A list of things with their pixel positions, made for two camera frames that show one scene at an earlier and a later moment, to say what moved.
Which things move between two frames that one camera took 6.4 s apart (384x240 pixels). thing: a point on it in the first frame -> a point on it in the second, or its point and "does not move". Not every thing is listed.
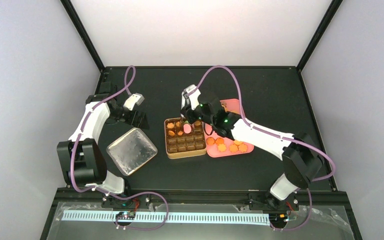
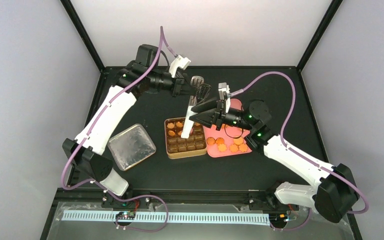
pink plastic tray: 219,146 does not move
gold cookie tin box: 184,139 does not move
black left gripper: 137,123 -> 177,88
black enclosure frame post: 78,25 does not move
